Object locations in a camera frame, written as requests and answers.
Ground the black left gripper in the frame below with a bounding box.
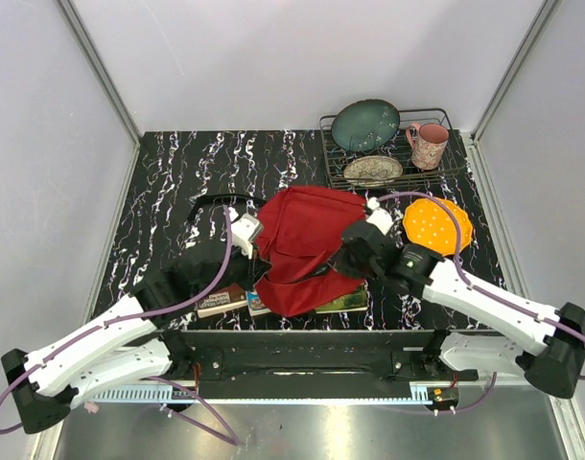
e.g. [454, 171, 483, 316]
[195, 237, 272, 301]

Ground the Animal Farm book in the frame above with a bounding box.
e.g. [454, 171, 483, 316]
[315, 285, 368, 314]

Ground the red student backpack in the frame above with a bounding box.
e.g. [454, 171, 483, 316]
[254, 186, 366, 317]

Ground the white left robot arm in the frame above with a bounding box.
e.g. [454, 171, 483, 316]
[1, 241, 270, 434]

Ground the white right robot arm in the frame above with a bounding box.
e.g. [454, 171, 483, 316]
[336, 220, 585, 399]

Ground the brown paperback book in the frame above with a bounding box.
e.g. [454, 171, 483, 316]
[196, 285, 247, 318]

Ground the blue children's book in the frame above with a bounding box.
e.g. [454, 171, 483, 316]
[247, 291, 270, 317]

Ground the yellow polka dot plate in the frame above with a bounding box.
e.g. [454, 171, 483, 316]
[403, 198, 474, 256]

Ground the speckled cream plate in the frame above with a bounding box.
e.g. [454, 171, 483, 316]
[343, 155, 404, 188]

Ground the teal glazed plate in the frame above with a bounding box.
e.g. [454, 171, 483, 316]
[331, 99, 401, 152]

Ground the pink patterned mug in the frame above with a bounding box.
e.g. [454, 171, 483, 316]
[406, 123, 450, 171]

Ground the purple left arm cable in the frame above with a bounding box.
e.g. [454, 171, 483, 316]
[0, 204, 241, 447]

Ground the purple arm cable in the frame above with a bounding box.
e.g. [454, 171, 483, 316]
[374, 191, 585, 416]
[0, 204, 241, 447]

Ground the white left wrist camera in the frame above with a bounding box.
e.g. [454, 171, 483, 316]
[226, 207, 264, 259]

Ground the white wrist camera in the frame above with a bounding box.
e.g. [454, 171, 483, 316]
[365, 197, 393, 236]
[226, 207, 264, 259]

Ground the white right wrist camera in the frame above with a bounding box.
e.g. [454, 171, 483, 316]
[365, 197, 393, 236]

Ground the grey wire dish rack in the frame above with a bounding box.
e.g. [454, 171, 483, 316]
[319, 107, 467, 191]

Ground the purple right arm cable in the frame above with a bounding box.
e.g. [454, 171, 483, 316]
[374, 191, 585, 416]

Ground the aluminium frame rail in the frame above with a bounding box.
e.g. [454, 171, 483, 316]
[54, 0, 142, 145]

